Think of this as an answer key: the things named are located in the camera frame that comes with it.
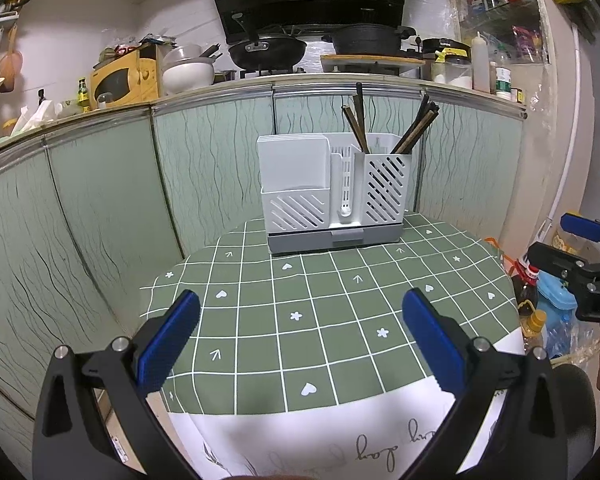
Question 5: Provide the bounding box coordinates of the clear jar white powder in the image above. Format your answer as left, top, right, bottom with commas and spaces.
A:
431, 56, 474, 91

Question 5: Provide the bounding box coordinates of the black cast iron pot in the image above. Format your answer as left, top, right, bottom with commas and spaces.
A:
321, 22, 417, 57

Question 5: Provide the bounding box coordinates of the yellow microwave oven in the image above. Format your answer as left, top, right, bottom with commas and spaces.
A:
90, 47, 161, 111

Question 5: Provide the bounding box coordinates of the white squeeze bottle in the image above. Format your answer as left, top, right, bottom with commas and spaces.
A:
472, 31, 491, 94

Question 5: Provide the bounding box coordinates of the black lidded appliance yellow tag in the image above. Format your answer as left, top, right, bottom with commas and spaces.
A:
422, 37, 472, 59

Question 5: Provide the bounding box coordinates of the black wok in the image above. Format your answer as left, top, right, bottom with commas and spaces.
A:
227, 11, 309, 72

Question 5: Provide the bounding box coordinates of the wooden cutting board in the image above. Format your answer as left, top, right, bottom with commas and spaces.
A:
319, 53, 427, 74

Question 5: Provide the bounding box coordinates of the white plastic utensil holder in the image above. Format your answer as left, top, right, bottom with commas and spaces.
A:
256, 132, 413, 256

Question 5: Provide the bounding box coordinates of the green label plastic bottle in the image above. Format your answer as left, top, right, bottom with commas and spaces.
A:
494, 52, 514, 100

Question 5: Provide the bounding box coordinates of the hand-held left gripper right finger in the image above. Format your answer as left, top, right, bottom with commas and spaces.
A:
401, 287, 561, 480

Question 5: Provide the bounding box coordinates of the pack of water bottles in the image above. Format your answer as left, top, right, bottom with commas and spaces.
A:
542, 310, 600, 361

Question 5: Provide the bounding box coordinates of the dark sauce bottle red cap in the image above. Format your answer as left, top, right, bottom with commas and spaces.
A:
512, 259, 541, 317

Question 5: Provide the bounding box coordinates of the green checked tablecloth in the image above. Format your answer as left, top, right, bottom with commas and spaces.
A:
139, 212, 528, 480

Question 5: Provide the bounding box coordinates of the wall shelf with plastic cover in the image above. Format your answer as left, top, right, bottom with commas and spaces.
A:
450, 0, 552, 67

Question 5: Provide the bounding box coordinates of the white plastic bag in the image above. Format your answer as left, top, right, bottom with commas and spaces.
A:
10, 99, 64, 137

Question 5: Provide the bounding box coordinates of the white pipe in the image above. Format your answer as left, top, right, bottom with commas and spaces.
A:
549, 24, 582, 227

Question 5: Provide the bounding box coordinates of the oil bottle yellow cap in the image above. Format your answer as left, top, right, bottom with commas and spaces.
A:
519, 304, 549, 357

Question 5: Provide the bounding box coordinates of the gas stove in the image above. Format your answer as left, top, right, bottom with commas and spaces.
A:
224, 66, 327, 82

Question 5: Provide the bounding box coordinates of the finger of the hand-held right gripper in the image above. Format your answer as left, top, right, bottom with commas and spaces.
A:
560, 212, 600, 243
526, 241, 600, 291

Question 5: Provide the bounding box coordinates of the white cooking pot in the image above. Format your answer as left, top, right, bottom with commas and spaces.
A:
161, 44, 224, 94

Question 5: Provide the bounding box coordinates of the hanging wooden spatula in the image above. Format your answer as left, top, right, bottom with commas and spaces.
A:
0, 24, 24, 94

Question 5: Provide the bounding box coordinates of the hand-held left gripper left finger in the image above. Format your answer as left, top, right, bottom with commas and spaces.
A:
32, 289, 203, 480

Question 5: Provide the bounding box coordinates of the blue plastic container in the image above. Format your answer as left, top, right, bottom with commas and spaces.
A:
536, 275, 578, 312

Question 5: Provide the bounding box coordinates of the wooden chopstick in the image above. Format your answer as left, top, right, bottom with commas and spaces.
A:
406, 111, 441, 155
349, 104, 367, 155
342, 105, 365, 155

